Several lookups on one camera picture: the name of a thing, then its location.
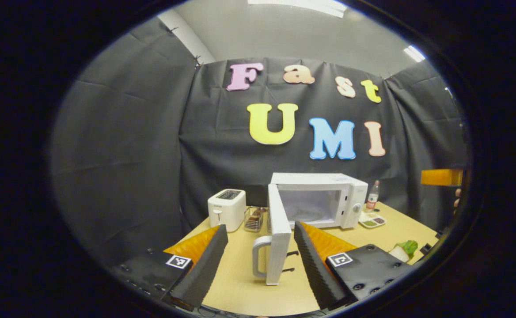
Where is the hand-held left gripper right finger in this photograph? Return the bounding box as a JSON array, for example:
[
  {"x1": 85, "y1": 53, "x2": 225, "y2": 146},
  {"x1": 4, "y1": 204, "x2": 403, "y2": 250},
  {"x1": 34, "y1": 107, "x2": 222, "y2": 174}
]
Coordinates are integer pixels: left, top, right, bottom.
[{"x1": 293, "y1": 221, "x2": 415, "y2": 310}]

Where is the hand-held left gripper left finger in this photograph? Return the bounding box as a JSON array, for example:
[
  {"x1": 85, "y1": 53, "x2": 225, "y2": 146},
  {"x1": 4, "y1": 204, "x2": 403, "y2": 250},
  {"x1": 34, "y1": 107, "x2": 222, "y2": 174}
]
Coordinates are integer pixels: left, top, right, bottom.
[{"x1": 112, "y1": 224, "x2": 229, "y2": 310}]

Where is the sandwich with lettuce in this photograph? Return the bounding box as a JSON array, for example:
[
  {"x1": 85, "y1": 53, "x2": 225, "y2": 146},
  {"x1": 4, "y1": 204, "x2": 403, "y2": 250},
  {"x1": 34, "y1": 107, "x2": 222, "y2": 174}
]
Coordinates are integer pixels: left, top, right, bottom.
[{"x1": 393, "y1": 240, "x2": 418, "y2": 259}]

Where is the white microwave oven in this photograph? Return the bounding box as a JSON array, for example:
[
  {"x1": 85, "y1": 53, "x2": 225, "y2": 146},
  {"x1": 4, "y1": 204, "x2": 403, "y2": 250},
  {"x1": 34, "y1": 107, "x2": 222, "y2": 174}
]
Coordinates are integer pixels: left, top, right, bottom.
[{"x1": 252, "y1": 173, "x2": 368, "y2": 285}]

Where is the white toaster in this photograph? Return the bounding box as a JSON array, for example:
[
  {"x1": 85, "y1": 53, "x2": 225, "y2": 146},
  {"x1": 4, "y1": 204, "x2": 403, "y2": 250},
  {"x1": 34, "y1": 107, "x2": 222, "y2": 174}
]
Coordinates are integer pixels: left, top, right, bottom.
[{"x1": 208, "y1": 189, "x2": 247, "y2": 232}]

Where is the clear plastic water bottle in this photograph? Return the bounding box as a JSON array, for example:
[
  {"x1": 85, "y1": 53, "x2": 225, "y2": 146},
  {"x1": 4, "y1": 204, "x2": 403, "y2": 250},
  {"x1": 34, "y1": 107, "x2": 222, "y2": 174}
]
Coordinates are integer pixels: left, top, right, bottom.
[{"x1": 366, "y1": 180, "x2": 380, "y2": 211}]

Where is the white divided dish of beans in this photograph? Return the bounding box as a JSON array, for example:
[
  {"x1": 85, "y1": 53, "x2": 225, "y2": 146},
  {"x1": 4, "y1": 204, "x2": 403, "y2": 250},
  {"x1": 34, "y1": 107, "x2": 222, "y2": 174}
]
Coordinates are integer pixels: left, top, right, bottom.
[{"x1": 358, "y1": 211, "x2": 387, "y2": 229}]

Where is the small ceiling light panel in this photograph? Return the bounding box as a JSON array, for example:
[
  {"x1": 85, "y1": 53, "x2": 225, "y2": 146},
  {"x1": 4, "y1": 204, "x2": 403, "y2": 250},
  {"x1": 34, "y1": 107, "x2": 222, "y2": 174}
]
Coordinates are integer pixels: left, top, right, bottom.
[{"x1": 403, "y1": 45, "x2": 425, "y2": 62}]

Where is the black backdrop cloth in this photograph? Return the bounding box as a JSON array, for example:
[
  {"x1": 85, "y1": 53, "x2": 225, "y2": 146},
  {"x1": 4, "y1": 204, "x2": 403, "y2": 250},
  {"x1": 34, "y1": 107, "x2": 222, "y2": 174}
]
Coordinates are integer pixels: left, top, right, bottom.
[{"x1": 49, "y1": 15, "x2": 470, "y2": 265}]

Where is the large ceiling light panel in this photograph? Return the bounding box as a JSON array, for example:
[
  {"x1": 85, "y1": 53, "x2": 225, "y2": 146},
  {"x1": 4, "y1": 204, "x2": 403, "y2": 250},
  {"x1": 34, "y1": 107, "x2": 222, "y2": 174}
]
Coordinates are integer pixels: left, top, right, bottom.
[{"x1": 248, "y1": 0, "x2": 347, "y2": 18}]

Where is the small metal wire rack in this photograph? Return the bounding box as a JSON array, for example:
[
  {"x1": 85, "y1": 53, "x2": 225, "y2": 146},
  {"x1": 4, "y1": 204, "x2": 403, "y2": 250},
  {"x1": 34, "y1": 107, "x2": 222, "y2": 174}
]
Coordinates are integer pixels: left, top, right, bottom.
[{"x1": 244, "y1": 206, "x2": 267, "y2": 233}]

